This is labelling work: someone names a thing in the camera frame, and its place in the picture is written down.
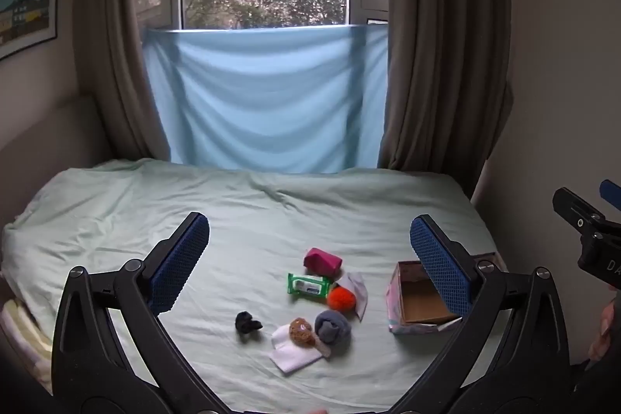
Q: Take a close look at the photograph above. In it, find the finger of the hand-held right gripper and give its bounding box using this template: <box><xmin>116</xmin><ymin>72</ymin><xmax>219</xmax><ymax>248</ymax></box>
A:
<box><xmin>600</xmin><ymin>178</ymin><xmax>621</xmax><ymax>208</ymax></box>
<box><xmin>552</xmin><ymin>187</ymin><xmax>608</xmax><ymax>233</ymax></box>

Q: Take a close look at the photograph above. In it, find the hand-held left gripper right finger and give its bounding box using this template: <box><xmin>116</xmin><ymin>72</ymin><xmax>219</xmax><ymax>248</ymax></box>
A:
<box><xmin>402</xmin><ymin>213</ymin><xmax>569</xmax><ymax>401</ymax></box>

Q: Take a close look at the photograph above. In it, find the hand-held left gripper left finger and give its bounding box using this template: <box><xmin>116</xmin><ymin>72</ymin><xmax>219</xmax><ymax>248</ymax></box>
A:
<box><xmin>51</xmin><ymin>211</ymin><xmax>215</xmax><ymax>401</ymax></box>

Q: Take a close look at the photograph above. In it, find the cardboard box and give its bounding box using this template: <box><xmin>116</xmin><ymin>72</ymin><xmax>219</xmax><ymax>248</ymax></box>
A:
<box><xmin>385</xmin><ymin>261</ymin><xmax>467</xmax><ymax>336</ymax></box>

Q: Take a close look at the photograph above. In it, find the grey cleaning cloth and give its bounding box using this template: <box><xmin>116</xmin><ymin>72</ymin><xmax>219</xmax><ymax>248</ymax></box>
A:
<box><xmin>335</xmin><ymin>271</ymin><xmax>369</xmax><ymax>323</ymax></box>

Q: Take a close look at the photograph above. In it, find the white cloth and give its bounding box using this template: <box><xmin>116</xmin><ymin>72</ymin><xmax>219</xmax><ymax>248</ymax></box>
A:
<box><xmin>268</xmin><ymin>323</ymin><xmax>333</xmax><ymax>376</ymax></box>

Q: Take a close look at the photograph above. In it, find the person's right hand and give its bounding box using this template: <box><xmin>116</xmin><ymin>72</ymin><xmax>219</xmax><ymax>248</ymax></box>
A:
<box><xmin>588</xmin><ymin>302</ymin><xmax>621</xmax><ymax>362</ymax></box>

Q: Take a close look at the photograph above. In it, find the green bed sheet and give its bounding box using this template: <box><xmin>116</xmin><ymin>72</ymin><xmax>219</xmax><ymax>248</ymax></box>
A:
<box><xmin>0</xmin><ymin>157</ymin><xmax>501</xmax><ymax>414</ymax></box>

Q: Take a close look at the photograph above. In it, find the black sock ball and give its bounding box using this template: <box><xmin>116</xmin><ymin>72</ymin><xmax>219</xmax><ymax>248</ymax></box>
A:
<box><xmin>235</xmin><ymin>311</ymin><xmax>265</xmax><ymax>335</ymax></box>

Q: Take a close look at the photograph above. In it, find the orange pompom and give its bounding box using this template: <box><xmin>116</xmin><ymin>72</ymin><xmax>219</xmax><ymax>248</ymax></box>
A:
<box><xmin>326</xmin><ymin>285</ymin><xmax>359</xmax><ymax>312</ymax></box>

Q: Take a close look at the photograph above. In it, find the pink zip pouch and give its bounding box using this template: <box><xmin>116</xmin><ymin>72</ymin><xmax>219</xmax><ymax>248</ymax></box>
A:
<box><xmin>304</xmin><ymin>248</ymin><xmax>343</xmax><ymax>277</ymax></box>

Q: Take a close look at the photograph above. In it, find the grey rolled sock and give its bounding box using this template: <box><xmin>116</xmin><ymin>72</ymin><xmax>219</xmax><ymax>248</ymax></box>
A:
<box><xmin>314</xmin><ymin>310</ymin><xmax>353</xmax><ymax>345</ymax></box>

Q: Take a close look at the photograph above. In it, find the green wet wipes packet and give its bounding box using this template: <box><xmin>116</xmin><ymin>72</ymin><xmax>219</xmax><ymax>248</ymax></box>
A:
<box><xmin>287</xmin><ymin>272</ymin><xmax>333</xmax><ymax>298</ymax></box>

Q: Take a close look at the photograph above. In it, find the stack of folded linens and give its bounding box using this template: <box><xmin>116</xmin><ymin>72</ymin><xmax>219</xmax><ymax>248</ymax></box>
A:
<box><xmin>0</xmin><ymin>298</ymin><xmax>55</xmax><ymax>395</ymax></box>

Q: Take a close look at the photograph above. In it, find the light blue hanging cloth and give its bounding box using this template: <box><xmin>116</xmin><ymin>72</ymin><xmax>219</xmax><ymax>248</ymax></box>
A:
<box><xmin>142</xmin><ymin>23</ymin><xmax>390</xmax><ymax>175</ymax></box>

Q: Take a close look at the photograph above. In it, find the brown curtain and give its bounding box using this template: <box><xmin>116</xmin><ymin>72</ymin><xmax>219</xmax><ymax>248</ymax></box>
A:
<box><xmin>378</xmin><ymin>0</ymin><xmax>515</xmax><ymax>173</ymax></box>
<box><xmin>73</xmin><ymin>0</ymin><xmax>187</xmax><ymax>163</ymax></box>

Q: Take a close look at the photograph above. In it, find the framed wall poster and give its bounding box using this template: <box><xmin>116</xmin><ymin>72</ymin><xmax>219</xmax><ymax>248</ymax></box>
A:
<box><xmin>0</xmin><ymin>0</ymin><xmax>63</xmax><ymax>62</ymax></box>

